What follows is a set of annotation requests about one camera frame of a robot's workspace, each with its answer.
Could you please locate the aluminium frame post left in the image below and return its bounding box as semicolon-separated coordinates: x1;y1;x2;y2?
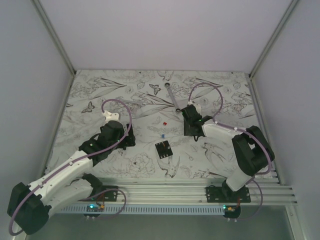
31;0;76;76

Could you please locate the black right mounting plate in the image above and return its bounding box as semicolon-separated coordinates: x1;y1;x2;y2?
205;185;251;203

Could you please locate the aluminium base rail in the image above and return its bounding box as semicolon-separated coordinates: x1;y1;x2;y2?
28;177;298;206

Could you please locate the black mounting plate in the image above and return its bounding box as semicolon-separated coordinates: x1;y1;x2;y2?
205;185;251;203
85;185;118;202

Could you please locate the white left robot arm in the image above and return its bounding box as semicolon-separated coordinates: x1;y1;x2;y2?
7;120;136;236

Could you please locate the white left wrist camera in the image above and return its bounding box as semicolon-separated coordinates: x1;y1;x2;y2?
102;110;120;123

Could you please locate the black fuse box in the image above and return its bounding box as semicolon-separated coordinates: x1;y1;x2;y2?
155;140;173;159

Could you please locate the aluminium frame post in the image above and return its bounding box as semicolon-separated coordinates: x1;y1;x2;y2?
248;0;300;79
31;0;76;76

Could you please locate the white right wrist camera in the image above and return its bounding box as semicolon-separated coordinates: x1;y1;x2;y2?
188;101;202;114

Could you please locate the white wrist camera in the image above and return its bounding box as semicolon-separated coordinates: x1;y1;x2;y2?
102;110;120;123
188;101;202;114

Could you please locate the white slotted cable duct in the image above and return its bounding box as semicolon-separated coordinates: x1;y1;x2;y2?
59;203;225;216

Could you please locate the silver ratchet wrench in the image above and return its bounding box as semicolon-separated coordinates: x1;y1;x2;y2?
164;82;181;113

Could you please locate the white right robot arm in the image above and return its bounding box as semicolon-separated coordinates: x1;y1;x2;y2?
181;104;275;203

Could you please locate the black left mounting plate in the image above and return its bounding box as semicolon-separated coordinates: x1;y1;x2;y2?
85;185;118;202

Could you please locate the aluminium frame post right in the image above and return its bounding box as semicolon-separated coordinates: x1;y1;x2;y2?
248;0;300;79

